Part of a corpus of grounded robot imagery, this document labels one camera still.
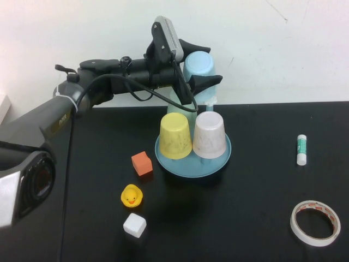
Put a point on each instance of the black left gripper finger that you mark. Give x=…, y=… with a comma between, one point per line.
x=205, y=82
x=195, y=48

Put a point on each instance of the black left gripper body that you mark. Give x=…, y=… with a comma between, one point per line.
x=169, y=77

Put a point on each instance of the light blue plastic cup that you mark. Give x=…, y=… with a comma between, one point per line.
x=199, y=64

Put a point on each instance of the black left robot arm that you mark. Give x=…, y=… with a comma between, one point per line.
x=27, y=131

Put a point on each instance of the pale green plastic cup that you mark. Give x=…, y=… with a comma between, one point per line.
x=177, y=112

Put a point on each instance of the pale pink plastic cup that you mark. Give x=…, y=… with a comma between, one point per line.
x=208, y=131

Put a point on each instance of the yellow plastic cup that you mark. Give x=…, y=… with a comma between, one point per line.
x=174, y=133

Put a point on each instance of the blue cup stand tray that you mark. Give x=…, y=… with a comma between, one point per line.
x=188, y=169

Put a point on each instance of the orange foam cube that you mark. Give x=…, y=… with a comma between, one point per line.
x=141, y=163

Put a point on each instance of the white zip tie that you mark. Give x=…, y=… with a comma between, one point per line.
x=69, y=101

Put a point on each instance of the white green glue stick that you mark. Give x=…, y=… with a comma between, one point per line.
x=301, y=150

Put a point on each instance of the yellow rubber duck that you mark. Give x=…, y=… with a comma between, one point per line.
x=132, y=196

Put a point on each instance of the white foam cube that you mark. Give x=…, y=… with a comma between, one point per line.
x=134, y=225

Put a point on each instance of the white tape roll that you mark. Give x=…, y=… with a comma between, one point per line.
x=313, y=242

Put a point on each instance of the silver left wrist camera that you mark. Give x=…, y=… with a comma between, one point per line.
x=170, y=35

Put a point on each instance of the black left camera bracket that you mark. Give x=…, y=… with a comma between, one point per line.
x=156, y=49

